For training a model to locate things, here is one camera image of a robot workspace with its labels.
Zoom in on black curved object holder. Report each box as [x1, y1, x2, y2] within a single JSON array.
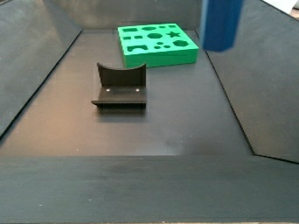
[[90, 63, 146, 106]]

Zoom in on blue hexagon peg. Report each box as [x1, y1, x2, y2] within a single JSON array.
[[200, 0, 243, 52]]

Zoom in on green shape sorting board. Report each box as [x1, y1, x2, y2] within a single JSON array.
[[117, 24, 199, 67]]

